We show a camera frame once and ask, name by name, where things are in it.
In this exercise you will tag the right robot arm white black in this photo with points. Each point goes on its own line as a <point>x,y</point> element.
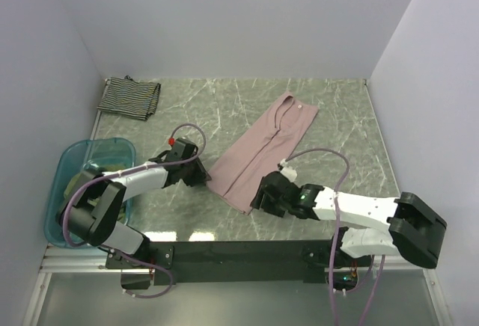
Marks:
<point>393,226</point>

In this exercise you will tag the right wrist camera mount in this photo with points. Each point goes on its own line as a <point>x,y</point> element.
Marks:
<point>287,171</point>

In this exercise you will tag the striped folded tank top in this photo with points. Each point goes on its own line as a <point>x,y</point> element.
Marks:
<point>129,98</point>

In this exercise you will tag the black base beam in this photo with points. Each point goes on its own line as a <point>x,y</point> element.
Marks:
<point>210,261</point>

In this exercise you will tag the pink tank top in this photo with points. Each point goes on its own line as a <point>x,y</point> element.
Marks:
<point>236,175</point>

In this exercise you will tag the green tank top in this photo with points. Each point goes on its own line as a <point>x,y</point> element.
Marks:
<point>124,214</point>

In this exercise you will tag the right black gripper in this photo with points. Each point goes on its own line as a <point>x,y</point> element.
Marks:
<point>266,204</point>

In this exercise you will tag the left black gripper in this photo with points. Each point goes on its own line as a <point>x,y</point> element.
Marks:
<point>200,176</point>

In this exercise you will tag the aluminium rail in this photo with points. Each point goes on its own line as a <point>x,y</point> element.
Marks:
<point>60,290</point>

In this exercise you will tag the blue plastic basket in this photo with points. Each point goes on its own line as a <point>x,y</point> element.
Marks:
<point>108,154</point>

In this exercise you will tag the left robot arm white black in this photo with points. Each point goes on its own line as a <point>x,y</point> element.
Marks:
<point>90,211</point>

